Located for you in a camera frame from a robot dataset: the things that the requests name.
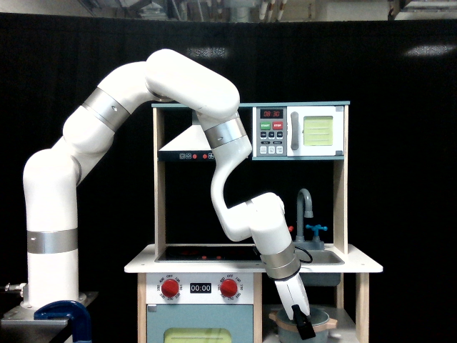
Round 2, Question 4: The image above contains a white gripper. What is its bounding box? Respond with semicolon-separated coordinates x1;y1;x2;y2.
274;274;316;340

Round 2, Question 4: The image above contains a grey-blue toy pot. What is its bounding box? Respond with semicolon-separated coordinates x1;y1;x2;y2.
268;307;338;342

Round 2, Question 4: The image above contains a grey toy sink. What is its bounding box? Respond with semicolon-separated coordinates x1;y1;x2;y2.
296;249;345;287

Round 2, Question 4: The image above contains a grey toy faucet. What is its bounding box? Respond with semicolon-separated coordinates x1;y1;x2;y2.
291;188;326;252

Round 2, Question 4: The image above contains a right red oven knob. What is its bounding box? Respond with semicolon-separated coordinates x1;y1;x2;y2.
219;279;238;298

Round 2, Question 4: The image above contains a red oven knob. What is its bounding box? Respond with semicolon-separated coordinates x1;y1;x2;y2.
219;279;238;298
161;279;180;298

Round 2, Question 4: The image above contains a blue-green oven door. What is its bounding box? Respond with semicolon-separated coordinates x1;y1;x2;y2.
146;304;253;342

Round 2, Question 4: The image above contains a left red oven knob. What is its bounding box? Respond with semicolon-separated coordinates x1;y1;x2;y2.
161;279;180;298

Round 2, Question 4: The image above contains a black toy hob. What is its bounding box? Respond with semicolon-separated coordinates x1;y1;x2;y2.
156;245;261;263

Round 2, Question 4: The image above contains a toy microwave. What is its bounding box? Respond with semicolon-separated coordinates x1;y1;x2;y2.
252;104;348;160

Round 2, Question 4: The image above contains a grey range hood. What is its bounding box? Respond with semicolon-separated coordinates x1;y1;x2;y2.
158;110;214;162

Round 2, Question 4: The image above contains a blue c-clamp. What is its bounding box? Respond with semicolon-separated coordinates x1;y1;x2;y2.
34;300;92;343

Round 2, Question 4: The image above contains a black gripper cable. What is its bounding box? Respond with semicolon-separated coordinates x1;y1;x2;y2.
293;245;314;265

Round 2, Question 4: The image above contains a blue tap handle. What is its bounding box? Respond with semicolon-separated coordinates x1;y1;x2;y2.
305;224;328;237

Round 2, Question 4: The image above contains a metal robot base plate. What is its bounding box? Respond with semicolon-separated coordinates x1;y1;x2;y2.
0;291;99;328

